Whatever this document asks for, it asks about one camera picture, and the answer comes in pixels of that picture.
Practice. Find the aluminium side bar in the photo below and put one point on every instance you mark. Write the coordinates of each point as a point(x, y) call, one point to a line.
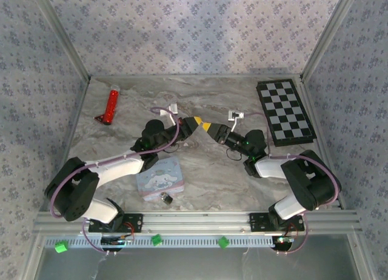
point(77, 113)

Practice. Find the red glitter tube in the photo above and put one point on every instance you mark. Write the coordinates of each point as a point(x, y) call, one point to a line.
point(111, 104)

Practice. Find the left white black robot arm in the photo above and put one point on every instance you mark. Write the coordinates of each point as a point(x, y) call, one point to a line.
point(118, 168)

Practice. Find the aluminium mounting rail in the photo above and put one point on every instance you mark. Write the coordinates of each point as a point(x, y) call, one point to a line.
point(194, 221)

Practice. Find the black grey chessboard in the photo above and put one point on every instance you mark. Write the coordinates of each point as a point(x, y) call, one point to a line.
point(285, 110)

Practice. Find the base circuit board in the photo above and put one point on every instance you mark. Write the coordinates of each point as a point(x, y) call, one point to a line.
point(283, 240)
point(116, 241)

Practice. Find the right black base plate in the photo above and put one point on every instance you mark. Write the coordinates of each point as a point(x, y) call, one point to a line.
point(257, 222)

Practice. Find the left base circuit board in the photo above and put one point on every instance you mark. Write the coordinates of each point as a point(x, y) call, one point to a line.
point(116, 241)

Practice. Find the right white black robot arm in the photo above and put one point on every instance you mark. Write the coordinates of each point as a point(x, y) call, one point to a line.
point(269, 168)

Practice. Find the right base circuit board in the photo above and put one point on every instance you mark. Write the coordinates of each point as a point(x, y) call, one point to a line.
point(283, 240)

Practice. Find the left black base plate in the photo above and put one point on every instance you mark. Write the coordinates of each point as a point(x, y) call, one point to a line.
point(136, 222)

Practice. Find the small black clip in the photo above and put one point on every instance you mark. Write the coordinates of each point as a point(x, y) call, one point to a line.
point(166, 198)

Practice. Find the pastel cartoon tin box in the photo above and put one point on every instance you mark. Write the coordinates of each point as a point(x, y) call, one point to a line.
point(160, 177)

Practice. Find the small red black triangle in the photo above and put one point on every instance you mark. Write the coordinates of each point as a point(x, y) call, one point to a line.
point(99, 119)

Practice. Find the green terminal block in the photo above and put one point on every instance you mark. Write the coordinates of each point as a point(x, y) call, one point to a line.
point(61, 246)
point(156, 240)
point(223, 242)

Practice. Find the aluminium frame post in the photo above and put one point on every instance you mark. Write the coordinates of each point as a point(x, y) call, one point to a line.
point(330, 31)
point(60, 34)

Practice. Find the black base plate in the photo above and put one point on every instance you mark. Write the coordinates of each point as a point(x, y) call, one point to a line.
point(257, 222)
point(136, 222)

